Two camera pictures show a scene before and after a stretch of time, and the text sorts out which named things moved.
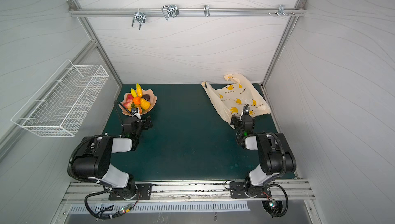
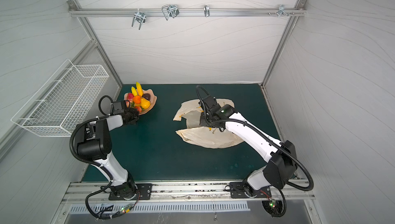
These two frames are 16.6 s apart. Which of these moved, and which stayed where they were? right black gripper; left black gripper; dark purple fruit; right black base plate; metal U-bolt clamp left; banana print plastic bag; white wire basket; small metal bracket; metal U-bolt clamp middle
Moved: left black gripper; right black gripper; banana print plastic bag
Stayed: small metal bracket; dark purple fruit; right black base plate; metal U-bolt clamp middle; white wire basket; metal U-bolt clamp left
